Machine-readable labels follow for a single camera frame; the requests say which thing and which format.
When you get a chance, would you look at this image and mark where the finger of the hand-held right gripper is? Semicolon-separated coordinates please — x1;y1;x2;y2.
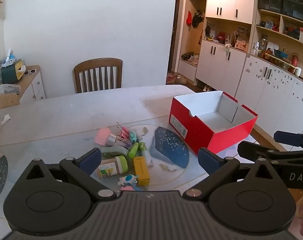
237;141;292;167
274;130;303;149

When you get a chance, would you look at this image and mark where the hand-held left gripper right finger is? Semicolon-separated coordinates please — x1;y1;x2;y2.
183;147;285;202

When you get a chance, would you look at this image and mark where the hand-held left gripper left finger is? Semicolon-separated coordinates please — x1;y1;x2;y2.
24;147;117;202

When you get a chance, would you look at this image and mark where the green-lidded brown jar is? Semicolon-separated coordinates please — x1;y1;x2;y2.
96;155;128;179

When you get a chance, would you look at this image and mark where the red cardboard box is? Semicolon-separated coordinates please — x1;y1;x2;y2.
169;91;258;155

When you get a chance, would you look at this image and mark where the clear bottle with pink cap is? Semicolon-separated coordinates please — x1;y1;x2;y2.
94;127;132;149

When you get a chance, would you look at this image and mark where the blue and pink cartoon keychain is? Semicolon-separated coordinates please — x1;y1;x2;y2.
118;174;140;192

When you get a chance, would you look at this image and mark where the pink binder clip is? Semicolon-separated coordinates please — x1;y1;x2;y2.
116;122;131;140

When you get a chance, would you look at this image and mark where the green highlighter pen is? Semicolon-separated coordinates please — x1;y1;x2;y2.
128;142;139;159

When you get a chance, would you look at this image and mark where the yellow small box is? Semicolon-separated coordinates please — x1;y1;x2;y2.
132;156;151;187

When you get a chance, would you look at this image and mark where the white and green tube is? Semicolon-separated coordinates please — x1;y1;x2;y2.
138;135;152;166

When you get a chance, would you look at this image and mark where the blue speckled pad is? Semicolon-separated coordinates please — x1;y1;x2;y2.
150;126;190;169

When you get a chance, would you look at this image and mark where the long white stickered cabinet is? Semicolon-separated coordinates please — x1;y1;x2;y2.
238;54;303;137

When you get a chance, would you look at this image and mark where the blue bowl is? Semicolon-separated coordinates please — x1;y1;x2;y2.
274;49;289;59

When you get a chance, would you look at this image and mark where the white lower cabinet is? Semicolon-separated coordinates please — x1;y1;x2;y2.
195;39;250;91

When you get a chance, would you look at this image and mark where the white side cabinet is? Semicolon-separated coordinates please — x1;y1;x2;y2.
16;65;46;104

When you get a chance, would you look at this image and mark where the wooden chair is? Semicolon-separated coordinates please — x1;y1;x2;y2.
74;58;123;94

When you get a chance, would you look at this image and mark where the low white bench cabinet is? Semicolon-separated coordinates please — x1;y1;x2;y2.
178;58;200;76

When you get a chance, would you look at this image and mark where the wooden open shelf unit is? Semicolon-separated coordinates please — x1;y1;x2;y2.
249;7;303;80

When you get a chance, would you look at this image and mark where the pink small box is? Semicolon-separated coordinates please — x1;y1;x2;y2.
235;40;248;52

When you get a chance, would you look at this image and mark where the brown cardboard box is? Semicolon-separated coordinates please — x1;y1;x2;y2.
0;93;20;112

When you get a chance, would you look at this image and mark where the clear plastic bag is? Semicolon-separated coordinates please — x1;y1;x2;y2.
0;83;21;96

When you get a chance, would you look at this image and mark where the yellow and teal tissue box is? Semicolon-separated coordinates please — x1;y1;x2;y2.
1;59;26;84

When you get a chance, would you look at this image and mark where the dark wooden door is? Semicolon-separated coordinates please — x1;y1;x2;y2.
168;0;185;73

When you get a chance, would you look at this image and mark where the black cap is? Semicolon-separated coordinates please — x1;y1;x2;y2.
192;10;205;28

